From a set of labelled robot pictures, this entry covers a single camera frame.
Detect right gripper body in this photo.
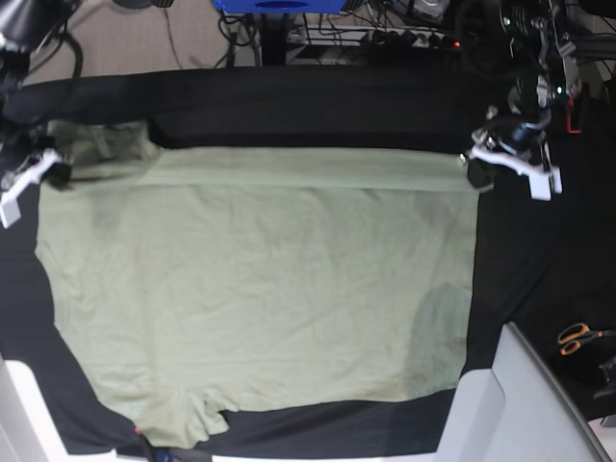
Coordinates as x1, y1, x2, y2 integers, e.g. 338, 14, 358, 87
1, 119, 56, 176

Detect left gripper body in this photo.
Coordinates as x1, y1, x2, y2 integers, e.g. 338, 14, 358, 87
474, 105, 552, 157

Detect green T-shirt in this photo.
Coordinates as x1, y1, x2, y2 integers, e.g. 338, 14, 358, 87
36, 122, 478, 449

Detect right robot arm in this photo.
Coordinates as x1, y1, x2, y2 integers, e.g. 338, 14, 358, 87
1, 1, 84, 229

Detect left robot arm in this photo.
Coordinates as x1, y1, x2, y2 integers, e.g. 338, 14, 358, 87
462, 1, 582, 201

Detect orange black clamp right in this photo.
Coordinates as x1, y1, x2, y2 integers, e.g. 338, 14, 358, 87
565, 91, 590, 135

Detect white power strip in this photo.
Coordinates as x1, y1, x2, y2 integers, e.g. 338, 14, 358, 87
287, 24, 462, 51

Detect blue box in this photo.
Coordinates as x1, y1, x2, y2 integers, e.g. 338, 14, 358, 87
214, 0, 347, 14

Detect black table leg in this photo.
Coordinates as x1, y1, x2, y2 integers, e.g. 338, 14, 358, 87
258, 13, 295, 66

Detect orange handled scissors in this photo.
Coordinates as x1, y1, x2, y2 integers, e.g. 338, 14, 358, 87
556, 322, 615, 356

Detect white frame left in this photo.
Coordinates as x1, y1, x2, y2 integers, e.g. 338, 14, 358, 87
1, 358, 69, 462

